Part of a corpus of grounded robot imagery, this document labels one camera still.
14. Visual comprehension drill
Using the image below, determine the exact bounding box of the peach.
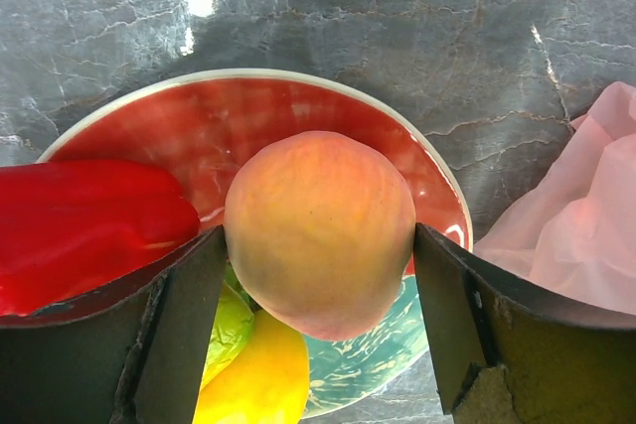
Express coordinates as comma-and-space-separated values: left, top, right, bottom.
224, 131, 416, 341

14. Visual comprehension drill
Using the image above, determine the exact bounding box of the yellow mango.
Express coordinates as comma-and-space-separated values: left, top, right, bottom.
193, 310, 310, 424

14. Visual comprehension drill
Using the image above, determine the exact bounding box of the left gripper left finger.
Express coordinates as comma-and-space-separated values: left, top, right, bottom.
1, 226, 226, 423

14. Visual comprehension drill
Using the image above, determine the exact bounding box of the red apple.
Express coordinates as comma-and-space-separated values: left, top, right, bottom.
1, 160, 200, 316

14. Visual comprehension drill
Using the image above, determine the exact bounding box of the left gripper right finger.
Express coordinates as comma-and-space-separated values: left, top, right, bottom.
413, 224, 635, 423

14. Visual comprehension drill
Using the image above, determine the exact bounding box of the pink plastic bag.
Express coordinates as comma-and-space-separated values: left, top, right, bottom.
474, 81, 635, 314

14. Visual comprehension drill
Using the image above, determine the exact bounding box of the orange green mango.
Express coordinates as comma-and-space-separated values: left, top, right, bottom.
200, 262, 254, 390

